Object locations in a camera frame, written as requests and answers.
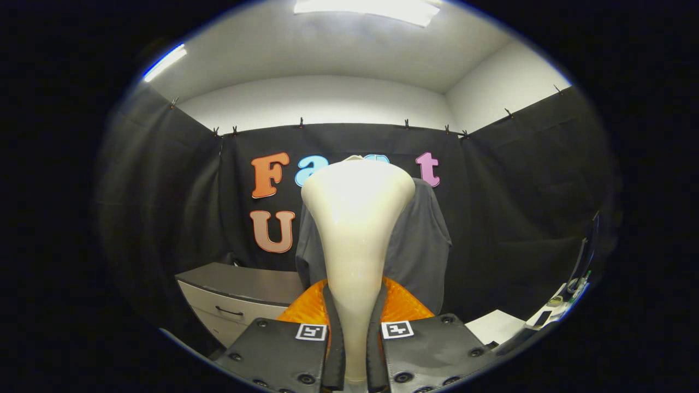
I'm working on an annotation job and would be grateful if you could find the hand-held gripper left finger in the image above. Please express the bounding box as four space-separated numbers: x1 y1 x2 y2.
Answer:
214 278 346 393

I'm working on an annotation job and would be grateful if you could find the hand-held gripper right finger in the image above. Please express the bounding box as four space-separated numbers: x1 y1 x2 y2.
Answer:
365 277 499 393

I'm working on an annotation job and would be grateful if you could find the grey button-up shirt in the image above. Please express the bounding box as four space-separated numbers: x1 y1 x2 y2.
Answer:
295 177 453 316

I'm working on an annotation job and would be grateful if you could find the white garment steamer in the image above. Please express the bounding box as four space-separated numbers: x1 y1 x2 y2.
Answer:
300 158 417 385

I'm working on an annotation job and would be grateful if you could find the grey drawer cabinet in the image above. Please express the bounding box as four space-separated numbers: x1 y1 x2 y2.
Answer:
175 262 306 349

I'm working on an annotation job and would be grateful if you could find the white side table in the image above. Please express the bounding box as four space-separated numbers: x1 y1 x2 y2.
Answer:
467 281 591 346

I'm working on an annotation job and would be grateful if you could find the black backdrop cloth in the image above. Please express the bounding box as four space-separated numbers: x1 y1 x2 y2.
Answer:
96 85 620 355

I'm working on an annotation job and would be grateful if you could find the ceiling strip light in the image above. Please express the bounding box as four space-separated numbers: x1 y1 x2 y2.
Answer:
143 45 187 83

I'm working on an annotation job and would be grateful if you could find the ceiling light panel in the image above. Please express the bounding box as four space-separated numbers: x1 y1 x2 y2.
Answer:
294 0 441 27

